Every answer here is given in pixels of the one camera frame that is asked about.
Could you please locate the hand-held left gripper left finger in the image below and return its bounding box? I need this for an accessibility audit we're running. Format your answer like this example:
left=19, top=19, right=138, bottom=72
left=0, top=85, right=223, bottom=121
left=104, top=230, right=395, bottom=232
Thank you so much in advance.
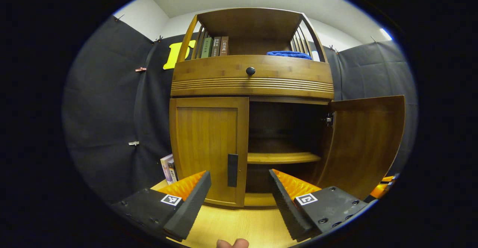
left=111, top=170, right=212, bottom=242

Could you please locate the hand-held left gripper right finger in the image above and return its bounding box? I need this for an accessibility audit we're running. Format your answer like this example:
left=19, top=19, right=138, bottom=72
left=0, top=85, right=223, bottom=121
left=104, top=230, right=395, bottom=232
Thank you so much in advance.
left=268, top=169, right=370, bottom=242

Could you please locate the wooden double-door shoe cabinet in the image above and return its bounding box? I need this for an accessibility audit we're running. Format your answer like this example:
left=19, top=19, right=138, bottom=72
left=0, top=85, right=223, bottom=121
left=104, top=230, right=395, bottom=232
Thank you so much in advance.
left=169, top=7, right=335, bottom=207

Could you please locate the grey and white book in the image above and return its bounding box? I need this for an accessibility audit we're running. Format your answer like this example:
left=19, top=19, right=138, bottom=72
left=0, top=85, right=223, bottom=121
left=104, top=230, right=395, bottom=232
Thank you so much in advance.
left=167, top=158, right=179, bottom=183

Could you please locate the pink and white book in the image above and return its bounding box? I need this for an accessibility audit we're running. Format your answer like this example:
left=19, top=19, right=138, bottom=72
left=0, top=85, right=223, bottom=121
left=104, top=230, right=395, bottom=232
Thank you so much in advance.
left=160, top=154, right=174, bottom=185

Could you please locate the wooden inner shelf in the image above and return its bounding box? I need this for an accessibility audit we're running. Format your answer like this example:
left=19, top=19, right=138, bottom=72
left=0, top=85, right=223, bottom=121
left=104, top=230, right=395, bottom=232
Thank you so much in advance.
left=247, top=152, right=322, bottom=165

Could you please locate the wooden drawer with ribbed front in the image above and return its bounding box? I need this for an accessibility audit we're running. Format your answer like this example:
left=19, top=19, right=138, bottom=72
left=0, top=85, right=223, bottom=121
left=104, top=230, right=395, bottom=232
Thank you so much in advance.
left=171, top=55, right=335, bottom=100

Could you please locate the blue towel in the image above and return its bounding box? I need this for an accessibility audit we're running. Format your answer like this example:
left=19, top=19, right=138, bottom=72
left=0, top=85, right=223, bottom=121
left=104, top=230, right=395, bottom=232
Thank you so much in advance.
left=266, top=51, right=313, bottom=60

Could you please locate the green book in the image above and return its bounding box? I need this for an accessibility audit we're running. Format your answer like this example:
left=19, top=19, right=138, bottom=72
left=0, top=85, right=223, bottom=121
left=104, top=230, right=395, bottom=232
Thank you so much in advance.
left=201, top=37, right=213, bottom=59

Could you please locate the black door handle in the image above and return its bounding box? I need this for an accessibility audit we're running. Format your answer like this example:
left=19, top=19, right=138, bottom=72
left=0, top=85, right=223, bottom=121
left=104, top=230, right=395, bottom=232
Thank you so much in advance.
left=227, top=153, right=239, bottom=187

